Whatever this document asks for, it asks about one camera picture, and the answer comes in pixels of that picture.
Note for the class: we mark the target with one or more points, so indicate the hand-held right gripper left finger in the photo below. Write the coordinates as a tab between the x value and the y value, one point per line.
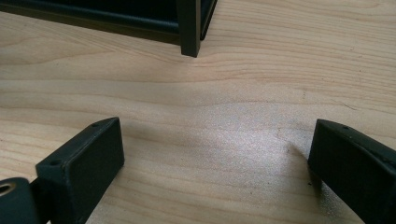
84	168

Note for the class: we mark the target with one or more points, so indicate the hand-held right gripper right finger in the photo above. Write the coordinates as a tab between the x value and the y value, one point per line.
351	165

